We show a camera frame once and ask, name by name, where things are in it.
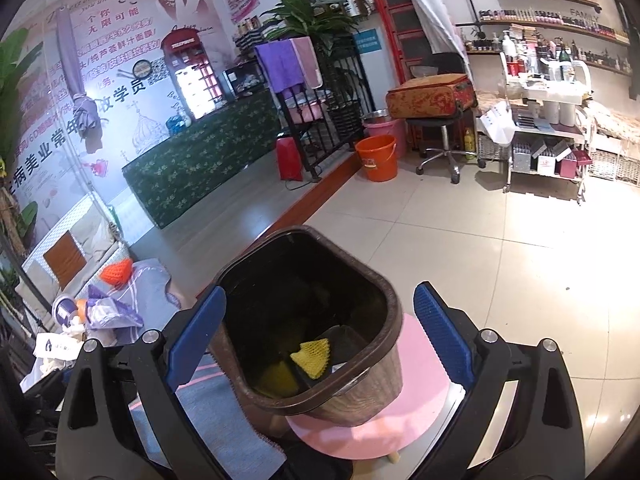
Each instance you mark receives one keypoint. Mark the green patterned counter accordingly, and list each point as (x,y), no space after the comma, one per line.
(200,160)

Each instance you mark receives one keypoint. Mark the brown wood-grain trash bin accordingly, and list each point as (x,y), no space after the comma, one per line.
(350,400)

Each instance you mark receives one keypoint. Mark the purple white cup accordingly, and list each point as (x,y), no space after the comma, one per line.
(64,312)

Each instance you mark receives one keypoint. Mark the row of small bottles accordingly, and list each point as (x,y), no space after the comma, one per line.
(550,22)

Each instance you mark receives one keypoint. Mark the yellow foam fruit net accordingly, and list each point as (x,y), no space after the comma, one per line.
(312,357)

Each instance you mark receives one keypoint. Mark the blue wall sign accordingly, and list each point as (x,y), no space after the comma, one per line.
(369,50)

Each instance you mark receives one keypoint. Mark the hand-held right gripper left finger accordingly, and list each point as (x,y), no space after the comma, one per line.
(197,330)

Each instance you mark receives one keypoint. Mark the pink round stool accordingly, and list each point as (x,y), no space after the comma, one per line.
(415,390)

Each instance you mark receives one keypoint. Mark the lilac tied curtain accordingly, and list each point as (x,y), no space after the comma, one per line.
(70,60)

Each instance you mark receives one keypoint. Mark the red framed door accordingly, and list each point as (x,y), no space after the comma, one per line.
(385,15)

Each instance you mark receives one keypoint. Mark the metal basin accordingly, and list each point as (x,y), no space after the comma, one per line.
(377,114)

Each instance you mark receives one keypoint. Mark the orange foam fruit net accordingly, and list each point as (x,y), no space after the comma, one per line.
(117,271)

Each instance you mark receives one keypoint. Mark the blue bag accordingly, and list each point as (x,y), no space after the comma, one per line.
(179,124)

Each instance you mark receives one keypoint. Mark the black swivel stool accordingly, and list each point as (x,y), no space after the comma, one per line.
(440,135)

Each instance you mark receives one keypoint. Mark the dark cloth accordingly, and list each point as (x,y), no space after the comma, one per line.
(320,462)

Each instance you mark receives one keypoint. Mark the white wicker basket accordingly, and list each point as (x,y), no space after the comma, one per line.
(612,166)

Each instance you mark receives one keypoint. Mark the white trolley cart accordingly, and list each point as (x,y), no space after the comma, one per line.
(550,95)

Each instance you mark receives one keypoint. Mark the purple towel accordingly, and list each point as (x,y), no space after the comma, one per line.
(280,65)

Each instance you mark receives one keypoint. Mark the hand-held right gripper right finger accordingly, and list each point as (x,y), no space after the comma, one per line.
(442,330)

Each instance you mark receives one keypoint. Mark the striped blue floor mat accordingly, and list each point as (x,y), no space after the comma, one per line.
(210,420)

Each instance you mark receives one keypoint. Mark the white hanging cover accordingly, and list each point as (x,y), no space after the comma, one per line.
(430,15)

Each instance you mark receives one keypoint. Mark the green leafy plant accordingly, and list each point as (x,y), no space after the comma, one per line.
(17,75)

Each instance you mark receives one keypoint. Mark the red phone booth cabinet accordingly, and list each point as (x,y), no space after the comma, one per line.
(192,85)

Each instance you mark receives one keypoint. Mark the pink bucket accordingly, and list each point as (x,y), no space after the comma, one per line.
(387,127)

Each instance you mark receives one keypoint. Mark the orange bucket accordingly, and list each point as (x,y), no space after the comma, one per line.
(377,160)

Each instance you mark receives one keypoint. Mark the black metal rack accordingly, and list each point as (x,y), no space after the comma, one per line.
(315,160)

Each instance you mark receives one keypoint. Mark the red bag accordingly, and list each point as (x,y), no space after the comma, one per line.
(289,160)

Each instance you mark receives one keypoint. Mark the pink cushion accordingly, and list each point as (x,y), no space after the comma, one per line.
(304,112)

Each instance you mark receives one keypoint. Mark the maroon gift box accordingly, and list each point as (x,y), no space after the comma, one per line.
(575,164)

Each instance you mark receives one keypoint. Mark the green potted plant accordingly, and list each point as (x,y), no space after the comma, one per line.
(310,15)

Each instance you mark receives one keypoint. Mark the white swing chair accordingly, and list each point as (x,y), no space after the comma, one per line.
(65,255)

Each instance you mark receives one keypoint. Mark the yellow bottle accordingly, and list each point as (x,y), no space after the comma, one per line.
(470,146)

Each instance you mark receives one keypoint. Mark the wall poster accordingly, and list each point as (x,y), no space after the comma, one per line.
(125,5)

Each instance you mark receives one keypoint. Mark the white paper bag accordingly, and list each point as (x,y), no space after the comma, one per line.
(497,122)

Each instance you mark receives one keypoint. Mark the pink towel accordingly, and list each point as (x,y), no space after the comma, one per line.
(310,62)

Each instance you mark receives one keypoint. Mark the red gold patterned suitcase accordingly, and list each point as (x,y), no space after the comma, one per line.
(430,97)

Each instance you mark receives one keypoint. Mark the black display box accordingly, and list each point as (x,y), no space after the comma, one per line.
(243,81)

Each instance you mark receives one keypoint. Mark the purple white plastic bag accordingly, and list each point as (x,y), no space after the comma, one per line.
(107,310)

